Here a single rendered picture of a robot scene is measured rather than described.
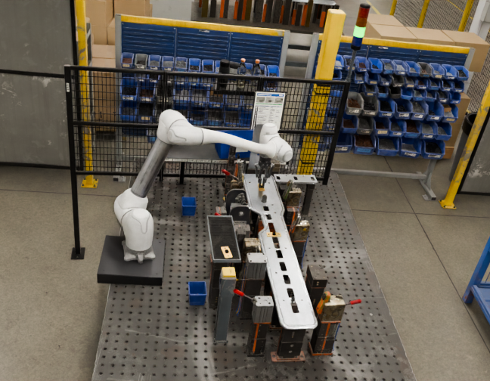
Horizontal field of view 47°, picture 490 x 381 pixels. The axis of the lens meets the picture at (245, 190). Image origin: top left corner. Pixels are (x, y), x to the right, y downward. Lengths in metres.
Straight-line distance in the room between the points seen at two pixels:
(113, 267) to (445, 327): 2.52
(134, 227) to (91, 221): 1.71
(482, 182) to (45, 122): 4.13
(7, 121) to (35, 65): 0.60
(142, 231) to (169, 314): 0.50
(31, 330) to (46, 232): 1.06
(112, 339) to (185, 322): 0.40
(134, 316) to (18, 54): 2.62
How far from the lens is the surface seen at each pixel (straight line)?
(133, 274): 3.29
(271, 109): 3.99
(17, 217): 5.09
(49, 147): 5.33
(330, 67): 4.00
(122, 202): 3.44
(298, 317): 2.81
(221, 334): 3.01
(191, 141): 3.15
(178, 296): 3.26
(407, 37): 6.10
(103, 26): 7.18
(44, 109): 5.15
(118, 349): 3.00
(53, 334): 4.06
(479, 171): 5.92
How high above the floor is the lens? 2.96
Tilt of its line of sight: 33 degrees down
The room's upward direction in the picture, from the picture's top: 8 degrees clockwise
